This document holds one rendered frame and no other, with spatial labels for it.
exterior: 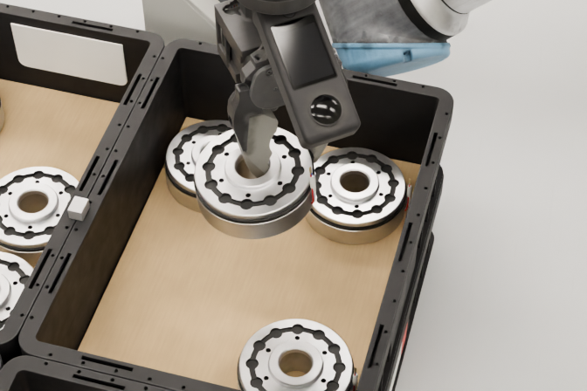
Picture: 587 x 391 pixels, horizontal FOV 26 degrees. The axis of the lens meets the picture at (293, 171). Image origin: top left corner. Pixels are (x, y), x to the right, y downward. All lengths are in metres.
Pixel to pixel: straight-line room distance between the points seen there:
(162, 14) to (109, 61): 0.13
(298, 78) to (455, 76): 0.68
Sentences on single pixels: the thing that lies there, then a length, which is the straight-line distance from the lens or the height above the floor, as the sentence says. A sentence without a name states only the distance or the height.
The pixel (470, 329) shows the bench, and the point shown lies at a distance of 1.37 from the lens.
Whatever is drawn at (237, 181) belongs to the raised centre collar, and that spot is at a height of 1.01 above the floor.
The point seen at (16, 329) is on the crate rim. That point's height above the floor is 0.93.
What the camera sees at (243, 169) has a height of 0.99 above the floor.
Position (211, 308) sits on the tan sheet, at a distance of 1.21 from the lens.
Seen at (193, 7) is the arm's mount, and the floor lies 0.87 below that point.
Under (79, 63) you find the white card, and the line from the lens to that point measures 1.38.
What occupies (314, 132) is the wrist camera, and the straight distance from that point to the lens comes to 0.94.
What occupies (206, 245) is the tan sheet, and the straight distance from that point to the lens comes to 1.26.
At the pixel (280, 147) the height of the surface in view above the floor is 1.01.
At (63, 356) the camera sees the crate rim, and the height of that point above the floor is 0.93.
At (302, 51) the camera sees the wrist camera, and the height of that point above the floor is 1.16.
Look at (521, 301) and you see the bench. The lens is 1.39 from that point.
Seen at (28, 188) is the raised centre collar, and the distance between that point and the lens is 1.28.
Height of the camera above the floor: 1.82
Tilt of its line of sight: 48 degrees down
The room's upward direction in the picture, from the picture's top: straight up
